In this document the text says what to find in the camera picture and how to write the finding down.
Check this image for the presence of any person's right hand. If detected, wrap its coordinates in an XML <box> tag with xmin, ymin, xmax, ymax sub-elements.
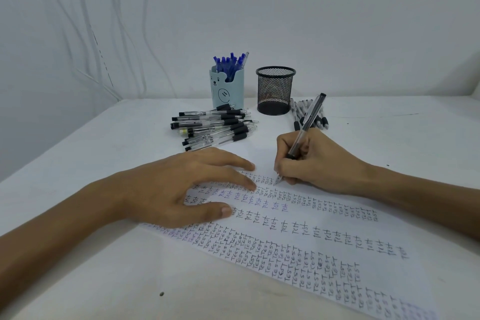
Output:
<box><xmin>274</xmin><ymin>129</ymin><xmax>371</xmax><ymax>197</ymax></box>

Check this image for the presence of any person's left hand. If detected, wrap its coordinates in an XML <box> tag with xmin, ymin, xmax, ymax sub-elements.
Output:
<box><xmin>124</xmin><ymin>147</ymin><xmax>258</xmax><ymax>228</ymax></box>

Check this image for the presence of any black and clear pen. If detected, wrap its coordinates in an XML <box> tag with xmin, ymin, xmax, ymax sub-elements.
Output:
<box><xmin>275</xmin><ymin>93</ymin><xmax>327</xmax><ymax>186</ymax></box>

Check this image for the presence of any white handwritten paper sheet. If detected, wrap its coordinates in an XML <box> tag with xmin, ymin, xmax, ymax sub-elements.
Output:
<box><xmin>139</xmin><ymin>165</ymin><xmax>442</xmax><ymax>320</ymax></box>

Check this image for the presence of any person's right forearm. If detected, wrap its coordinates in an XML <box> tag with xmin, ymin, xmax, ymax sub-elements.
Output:
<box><xmin>365</xmin><ymin>163</ymin><xmax>480</xmax><ymax>239</ymax></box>

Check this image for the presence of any person's left forearm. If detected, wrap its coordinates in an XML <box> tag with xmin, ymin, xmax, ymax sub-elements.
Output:
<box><xmin>0</xmin><ymin>175</ymin><xmax>132</xmax><ymax>288</ymax></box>

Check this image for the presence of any pile of black grip pens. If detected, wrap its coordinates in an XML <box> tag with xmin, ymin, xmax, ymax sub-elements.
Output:
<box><xmin>170</xmin><ymin>103</ymin><xmax>260</xmax><ymax>153</ymax></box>

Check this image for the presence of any row of gray pens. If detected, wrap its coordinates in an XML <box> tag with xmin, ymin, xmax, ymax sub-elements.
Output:
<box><xmin>289</xmin><ymin>98</ymin><xmax>331</xmax><ymax>132</ymax></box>

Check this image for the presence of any black mesh pen cup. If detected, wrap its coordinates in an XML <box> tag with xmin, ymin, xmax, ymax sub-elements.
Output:
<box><xmin>256</xmin><ymin>65</ymin><xmax>296</xmax><ymax>116</ymax></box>

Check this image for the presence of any light blue bear pen holder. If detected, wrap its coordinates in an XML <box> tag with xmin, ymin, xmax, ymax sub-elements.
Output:
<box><xmin>209</xmin><ymin>64</ymin><xmax>245</xmax><ymax>111</ymax></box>

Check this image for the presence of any bunch of blue pens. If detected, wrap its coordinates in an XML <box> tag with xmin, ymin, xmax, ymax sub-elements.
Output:
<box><xmin>212</xmin><ymin>51</ymin><xmax>250</xmax><ymax>74</ymax></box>

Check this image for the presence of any white cable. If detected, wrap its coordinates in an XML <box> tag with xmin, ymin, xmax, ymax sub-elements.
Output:
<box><xmin>32</xmin><ymin>0</ymin><xmax>122</xmax><ymax>102</ymax></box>

